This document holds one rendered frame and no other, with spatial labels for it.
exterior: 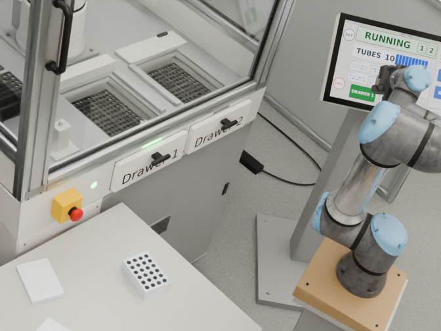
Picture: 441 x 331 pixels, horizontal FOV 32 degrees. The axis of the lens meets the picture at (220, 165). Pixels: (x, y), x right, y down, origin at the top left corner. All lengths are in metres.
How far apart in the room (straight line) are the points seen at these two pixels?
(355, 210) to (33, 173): 0.85
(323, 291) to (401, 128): 0.62
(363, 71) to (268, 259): 1.03
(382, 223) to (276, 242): 1.31
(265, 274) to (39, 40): 1.84
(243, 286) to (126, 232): 1.09
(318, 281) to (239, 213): 1.33
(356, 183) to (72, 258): 0.80
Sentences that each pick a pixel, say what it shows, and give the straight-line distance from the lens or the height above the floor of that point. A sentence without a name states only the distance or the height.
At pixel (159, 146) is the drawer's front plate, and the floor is 0.93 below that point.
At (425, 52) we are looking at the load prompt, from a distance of 2.77.
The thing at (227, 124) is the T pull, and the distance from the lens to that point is 2.46.
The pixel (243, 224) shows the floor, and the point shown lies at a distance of 3.47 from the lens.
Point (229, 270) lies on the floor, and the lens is 3.26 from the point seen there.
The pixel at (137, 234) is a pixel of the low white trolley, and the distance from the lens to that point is 2.24.
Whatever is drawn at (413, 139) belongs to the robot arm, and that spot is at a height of 1.42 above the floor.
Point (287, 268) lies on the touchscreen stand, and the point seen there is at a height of 0.04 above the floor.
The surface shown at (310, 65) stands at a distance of 3.98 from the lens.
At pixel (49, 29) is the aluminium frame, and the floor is 1.47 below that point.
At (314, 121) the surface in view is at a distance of 4.07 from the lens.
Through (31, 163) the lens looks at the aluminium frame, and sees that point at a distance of 1.94.
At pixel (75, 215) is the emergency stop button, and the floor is 0.89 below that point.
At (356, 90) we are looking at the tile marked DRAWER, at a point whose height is 1.01.
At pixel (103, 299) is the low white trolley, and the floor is 0.76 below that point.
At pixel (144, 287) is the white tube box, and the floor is 0.79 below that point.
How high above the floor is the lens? 2.39
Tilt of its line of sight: 40 degrees down
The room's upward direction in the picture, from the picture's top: 18 degrees clockwise
